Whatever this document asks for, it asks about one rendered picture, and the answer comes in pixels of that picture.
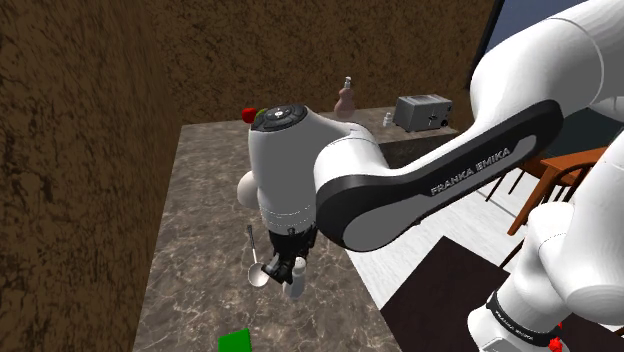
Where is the white shaker bottle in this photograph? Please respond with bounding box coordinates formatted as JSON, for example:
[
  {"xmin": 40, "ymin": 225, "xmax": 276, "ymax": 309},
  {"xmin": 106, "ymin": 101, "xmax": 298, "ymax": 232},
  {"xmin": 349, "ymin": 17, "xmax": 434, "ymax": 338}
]
[{"xmin": 282, "ymin": 256, "xmax": 308, "ymax": 300}]

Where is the silver toaster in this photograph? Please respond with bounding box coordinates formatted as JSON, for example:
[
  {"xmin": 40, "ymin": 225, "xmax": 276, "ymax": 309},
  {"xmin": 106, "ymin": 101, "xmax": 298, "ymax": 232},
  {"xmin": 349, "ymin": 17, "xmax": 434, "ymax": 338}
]
[{"xmin": 393, "ymin": 93, "xmax": 454, "ymax": 134}]

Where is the brown pear-shaped spray bottle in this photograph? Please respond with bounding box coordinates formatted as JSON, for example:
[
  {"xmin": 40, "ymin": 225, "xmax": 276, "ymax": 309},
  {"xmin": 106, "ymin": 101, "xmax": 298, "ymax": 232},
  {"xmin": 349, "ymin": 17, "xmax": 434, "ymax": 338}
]
[{"xmin": 333, "ymin": 75, "xmax": 357, "ymax": 121}]

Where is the silver metal ladle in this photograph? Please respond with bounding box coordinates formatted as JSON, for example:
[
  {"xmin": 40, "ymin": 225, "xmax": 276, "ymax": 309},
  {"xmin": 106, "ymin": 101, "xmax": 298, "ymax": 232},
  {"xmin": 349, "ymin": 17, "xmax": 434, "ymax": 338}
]
[{"xmin": 245, "ymin": 224, "xmax": 270, "ymax": 288}]

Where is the dark wooden chair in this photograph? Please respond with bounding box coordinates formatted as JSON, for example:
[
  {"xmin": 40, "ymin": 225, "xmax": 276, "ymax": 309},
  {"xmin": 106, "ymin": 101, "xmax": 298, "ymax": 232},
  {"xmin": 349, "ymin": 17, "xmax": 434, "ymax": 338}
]
[{"xmin": 484, "ymin": 162, "xmax": 597, "ymax": 205}]

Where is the brown wooden table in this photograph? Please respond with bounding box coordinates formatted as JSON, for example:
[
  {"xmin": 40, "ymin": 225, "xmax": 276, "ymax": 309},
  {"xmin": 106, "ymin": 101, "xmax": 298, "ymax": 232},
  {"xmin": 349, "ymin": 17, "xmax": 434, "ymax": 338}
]
[{"xmin": 506, "ymin": 145, "xmax": 611, "ymax": 238}]

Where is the dark robot stand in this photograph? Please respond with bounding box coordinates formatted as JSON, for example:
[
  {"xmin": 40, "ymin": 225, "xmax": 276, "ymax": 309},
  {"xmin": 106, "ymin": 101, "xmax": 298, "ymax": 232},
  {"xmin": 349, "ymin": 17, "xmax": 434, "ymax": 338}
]
[{"xmin": 379, "ymin": 235, "xmax": 624, "ymax": 352}]

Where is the green flat block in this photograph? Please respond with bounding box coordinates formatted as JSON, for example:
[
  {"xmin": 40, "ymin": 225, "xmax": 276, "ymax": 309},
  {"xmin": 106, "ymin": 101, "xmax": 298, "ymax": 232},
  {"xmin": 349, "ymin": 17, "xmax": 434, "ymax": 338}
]
[{"xmin": 217, "ymin": 327, "xmax": 254, "ymax": 352}]

